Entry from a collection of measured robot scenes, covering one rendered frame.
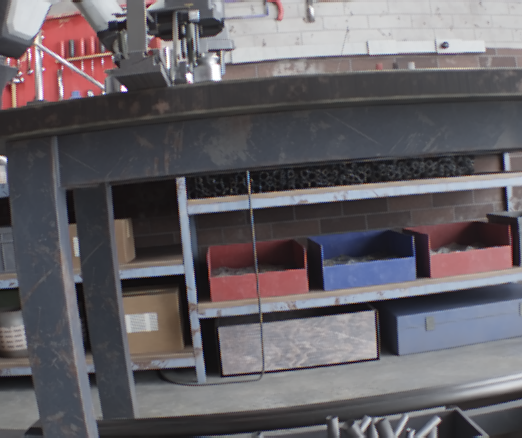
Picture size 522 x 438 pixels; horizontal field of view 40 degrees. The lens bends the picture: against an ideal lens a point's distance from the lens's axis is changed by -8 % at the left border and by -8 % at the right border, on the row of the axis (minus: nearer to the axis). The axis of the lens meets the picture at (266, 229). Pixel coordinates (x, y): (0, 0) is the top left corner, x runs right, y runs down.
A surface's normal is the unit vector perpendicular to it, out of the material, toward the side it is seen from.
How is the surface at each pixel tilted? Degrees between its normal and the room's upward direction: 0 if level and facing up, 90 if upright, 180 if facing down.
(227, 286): 90
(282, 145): 90
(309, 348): 90
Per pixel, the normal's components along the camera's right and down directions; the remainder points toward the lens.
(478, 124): 0.07, 0.06
